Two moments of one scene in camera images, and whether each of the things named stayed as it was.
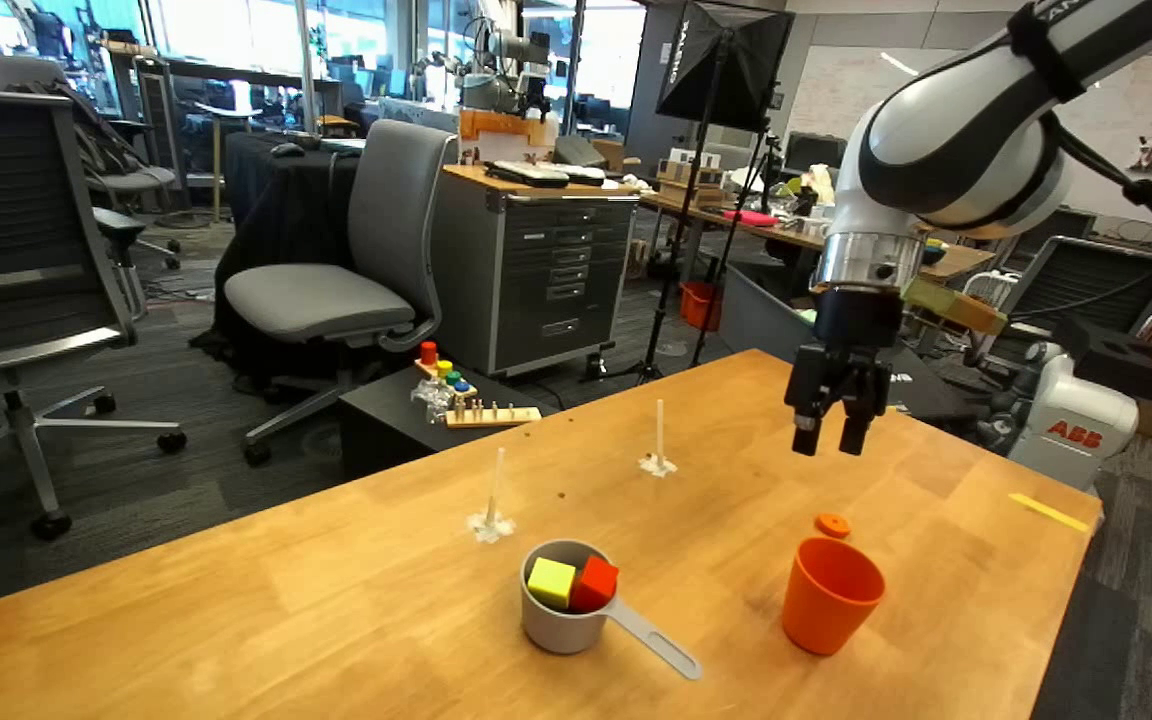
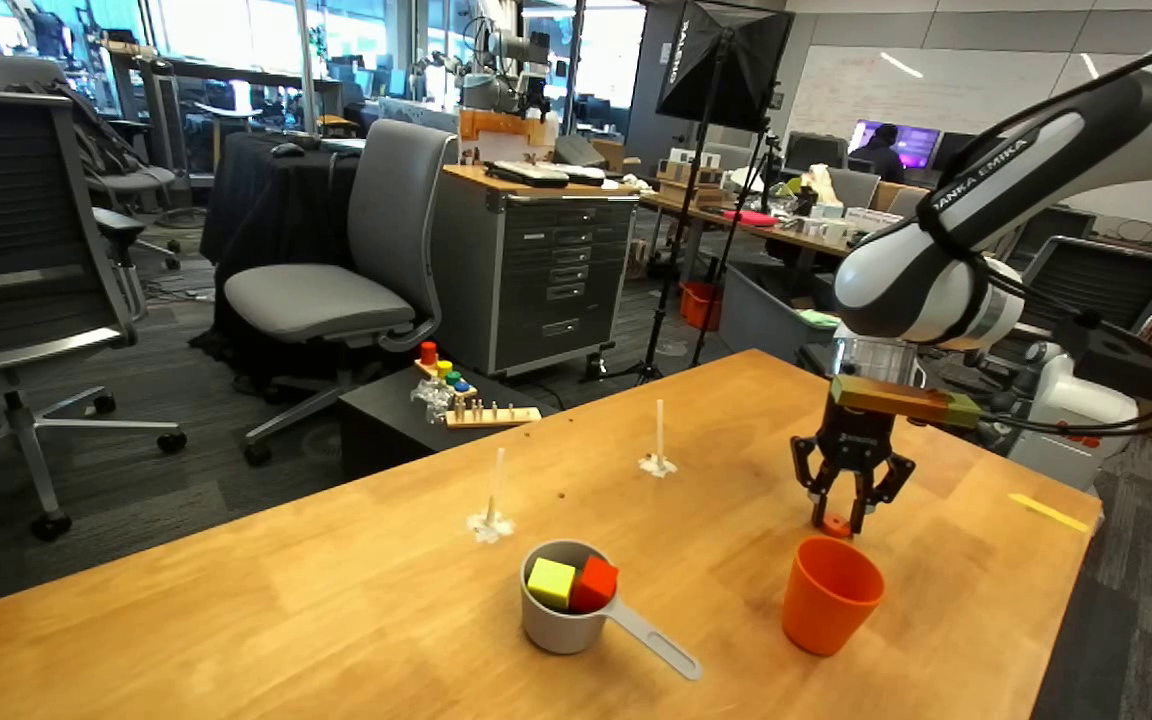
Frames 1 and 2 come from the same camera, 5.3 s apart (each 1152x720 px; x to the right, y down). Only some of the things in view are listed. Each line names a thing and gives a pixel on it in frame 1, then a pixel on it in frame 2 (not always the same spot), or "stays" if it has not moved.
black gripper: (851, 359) -> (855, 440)
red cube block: (592, 584) stays
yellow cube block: (549, 580) stays
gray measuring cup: (568, 602) stays
